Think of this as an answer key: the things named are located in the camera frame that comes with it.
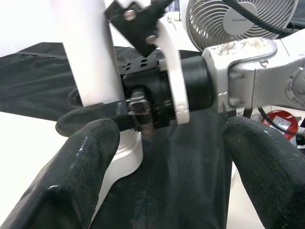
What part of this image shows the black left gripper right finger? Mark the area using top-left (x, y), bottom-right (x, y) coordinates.
top-left (222, 116), bottom-right (305, 229)

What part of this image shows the white plastic table top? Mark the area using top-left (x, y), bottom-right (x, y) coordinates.
top-left (0, 104), bottom-right (144, 225)

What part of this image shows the white plastic table leg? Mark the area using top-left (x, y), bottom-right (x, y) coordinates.
top-left (49, 0), bottom-right (141, 153)

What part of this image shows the white pedestal fan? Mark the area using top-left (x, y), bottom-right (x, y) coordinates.
top-left (180, 0), bottom-right (296, 52)

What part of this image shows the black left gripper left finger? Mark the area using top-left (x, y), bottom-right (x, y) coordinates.
top-left (0, 118), bottom-right (121, 229)

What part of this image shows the red round object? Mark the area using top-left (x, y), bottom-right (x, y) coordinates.
top-left (261, 109), bottom-right (300, 141)

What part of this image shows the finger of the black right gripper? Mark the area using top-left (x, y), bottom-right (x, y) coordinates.
top-left (55, 100), bottom-right (134, 138)
top-left (68, 87), bottom-right (83, 107)

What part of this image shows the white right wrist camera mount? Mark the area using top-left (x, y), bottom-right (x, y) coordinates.
top-left (104, 0), bottom-right (191, 126)

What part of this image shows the black tablecloth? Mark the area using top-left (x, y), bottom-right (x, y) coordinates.
top-left (0, 42), bottom-right (241, 229)

